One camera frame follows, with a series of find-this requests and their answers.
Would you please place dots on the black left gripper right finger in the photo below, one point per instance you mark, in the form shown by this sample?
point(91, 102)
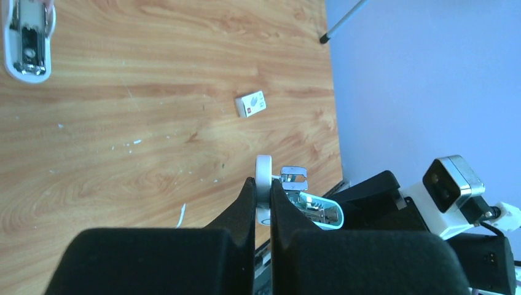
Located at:
point(309, 260)

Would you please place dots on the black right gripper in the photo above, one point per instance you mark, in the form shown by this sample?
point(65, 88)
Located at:
point(474, 230)

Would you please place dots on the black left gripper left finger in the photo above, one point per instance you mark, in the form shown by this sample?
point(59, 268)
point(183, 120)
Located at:
point(215, 259)

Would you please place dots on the white staple box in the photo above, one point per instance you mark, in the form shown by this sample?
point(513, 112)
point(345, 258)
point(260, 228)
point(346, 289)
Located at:
point(251, 104)

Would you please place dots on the white paper scrap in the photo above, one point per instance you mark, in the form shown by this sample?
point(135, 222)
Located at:
point(181, 215)

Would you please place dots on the grey tripod stand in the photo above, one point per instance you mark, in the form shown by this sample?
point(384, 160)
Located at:
point(327, 36)

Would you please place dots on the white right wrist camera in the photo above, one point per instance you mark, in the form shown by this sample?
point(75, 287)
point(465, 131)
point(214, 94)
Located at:
point(450, 200)

